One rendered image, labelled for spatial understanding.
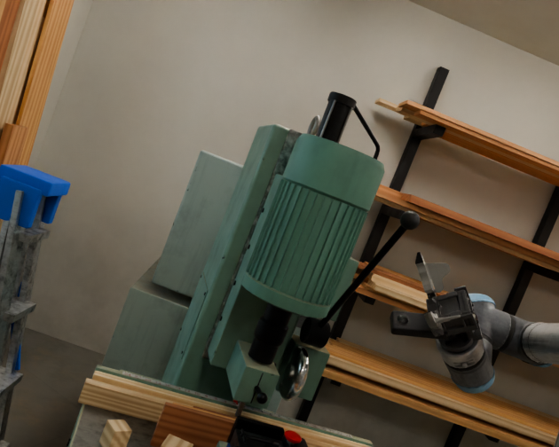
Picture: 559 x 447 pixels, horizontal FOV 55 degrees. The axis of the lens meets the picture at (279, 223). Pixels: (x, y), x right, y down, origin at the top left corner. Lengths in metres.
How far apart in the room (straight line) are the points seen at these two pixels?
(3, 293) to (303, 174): 1.09
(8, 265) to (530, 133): 3.06
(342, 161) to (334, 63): 2.51
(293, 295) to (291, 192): 0.18
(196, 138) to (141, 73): 0.50
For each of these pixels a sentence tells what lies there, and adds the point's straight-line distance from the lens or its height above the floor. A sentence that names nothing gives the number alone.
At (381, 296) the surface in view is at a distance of 3.00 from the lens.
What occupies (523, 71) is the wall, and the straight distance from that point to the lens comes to 3.79.
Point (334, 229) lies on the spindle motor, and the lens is 0.96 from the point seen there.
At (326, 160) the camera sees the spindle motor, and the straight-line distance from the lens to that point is 0.94.
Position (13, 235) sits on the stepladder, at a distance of 1.74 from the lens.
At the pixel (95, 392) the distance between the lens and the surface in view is 1.09.
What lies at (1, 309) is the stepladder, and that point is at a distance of 1.80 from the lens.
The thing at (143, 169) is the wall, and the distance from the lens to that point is 3.39.
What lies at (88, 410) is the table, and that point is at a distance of 1.08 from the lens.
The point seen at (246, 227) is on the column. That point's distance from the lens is 1.19.
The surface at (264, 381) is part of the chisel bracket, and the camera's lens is 1.05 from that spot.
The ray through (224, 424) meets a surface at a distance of 1.02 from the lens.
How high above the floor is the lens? 1.41
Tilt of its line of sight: 4 degrees down
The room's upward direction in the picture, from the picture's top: 21 degrees clockwise
